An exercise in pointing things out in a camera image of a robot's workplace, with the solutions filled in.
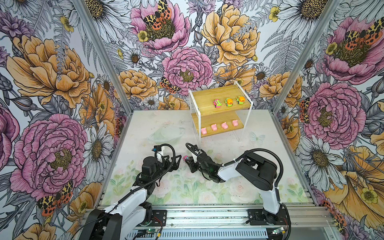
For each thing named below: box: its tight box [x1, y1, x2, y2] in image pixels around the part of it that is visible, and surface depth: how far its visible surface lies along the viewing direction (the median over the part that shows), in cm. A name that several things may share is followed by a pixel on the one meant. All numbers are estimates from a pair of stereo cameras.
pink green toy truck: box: [213, 99, 222, 108], surface depth 77 cm
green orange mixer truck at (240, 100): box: [236, 96, 246, 105], surface depth 80 cm
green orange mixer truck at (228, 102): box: [224, 98, 233, 107], surface depth 79 cm
